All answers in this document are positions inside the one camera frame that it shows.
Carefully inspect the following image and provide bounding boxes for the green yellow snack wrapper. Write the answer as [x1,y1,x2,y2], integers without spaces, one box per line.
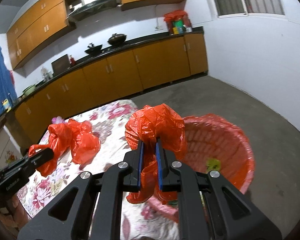
[206,158,221,173]

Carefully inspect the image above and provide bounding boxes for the red plastic bag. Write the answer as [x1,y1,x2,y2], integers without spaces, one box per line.
[125,103,187,204]
[29,119,101,177]

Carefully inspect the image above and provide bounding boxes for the pink plastic bag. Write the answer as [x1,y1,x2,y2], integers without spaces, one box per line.
[51,116,65,124]

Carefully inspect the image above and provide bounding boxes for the lower wooden kitchen cabinets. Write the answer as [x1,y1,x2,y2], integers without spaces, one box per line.
[13,32,209,143]

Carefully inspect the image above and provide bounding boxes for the wooden kitchen cabinets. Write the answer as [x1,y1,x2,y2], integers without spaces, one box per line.
[6,0,188,70]
[13,32,209,143]

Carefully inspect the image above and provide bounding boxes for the upper wooden kitchen cabinets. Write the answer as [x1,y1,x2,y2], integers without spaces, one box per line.
[6,0,188,70]

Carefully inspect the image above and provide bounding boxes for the person's left hand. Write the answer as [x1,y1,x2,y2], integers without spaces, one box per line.
[0,194,30,239]

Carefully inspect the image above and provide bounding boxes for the floral quilt table cover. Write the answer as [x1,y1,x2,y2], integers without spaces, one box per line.
[16,99,180,240]

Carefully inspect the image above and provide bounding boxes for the red plastic waste basket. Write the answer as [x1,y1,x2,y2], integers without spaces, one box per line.
[144,113,256,224]

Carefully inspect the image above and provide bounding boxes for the green pot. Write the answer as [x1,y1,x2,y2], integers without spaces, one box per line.
[23,85,36,96]

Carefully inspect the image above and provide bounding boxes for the glass jar on counter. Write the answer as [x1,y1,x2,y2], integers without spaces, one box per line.
[40,67,53,82]

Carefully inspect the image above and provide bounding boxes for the black countertop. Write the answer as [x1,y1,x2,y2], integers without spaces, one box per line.
[0,26,205,128]

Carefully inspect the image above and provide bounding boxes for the dark cutting board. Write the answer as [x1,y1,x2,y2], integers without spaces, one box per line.
[51,54,71,76]

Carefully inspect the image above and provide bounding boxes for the red bottle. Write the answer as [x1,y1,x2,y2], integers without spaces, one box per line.
[69,55,76,67]

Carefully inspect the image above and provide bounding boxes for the black wok with utensils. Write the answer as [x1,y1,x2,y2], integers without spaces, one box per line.
[84,43,103,56]

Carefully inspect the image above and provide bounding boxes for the black wok with lid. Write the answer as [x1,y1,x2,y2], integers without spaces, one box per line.
[108,33,127,47]

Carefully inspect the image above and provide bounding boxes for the green container on counter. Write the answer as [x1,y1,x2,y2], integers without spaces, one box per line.
[174,19,184,34]

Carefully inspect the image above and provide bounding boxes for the red bag on counter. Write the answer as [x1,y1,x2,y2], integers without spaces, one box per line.
[164,10,192,35]

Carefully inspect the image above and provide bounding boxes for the steel range hood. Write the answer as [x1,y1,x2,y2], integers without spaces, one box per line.
[64,0,121,23]

